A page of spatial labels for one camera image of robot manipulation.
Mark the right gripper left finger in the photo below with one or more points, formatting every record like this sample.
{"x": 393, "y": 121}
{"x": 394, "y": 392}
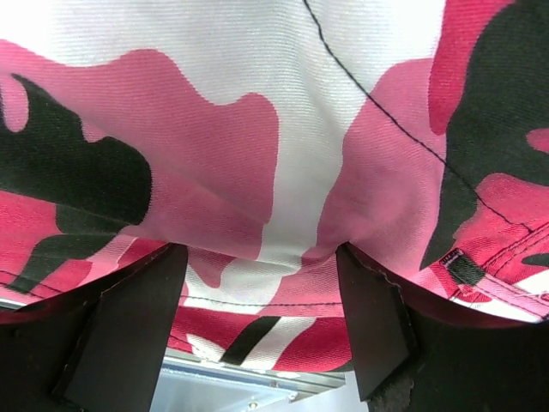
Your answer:
{"x": 98, "y": 347}

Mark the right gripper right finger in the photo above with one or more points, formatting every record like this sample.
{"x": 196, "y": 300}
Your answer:
{"x": 415, "y": 351}

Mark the pink camouflage trousers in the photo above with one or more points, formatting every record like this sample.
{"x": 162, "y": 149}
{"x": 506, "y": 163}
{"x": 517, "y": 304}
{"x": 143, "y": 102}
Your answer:
{"x": 262, "y": 135}

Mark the aluminium frame rail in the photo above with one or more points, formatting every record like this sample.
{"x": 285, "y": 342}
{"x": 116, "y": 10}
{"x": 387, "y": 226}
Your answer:
{"x": 189, "y": 383}

